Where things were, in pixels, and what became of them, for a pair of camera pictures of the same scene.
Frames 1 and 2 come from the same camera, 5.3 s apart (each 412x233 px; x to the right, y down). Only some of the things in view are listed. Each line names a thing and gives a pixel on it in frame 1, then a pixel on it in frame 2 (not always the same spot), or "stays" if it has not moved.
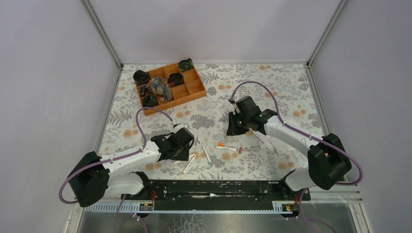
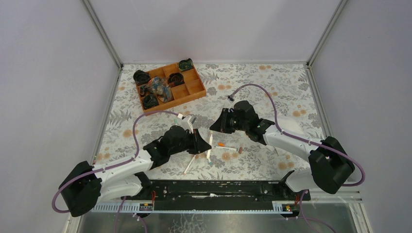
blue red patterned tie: [158, 86] stays
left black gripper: [177, 153] -> [196, 141]
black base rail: [210, 195] stays
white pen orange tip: [193, 156] stays
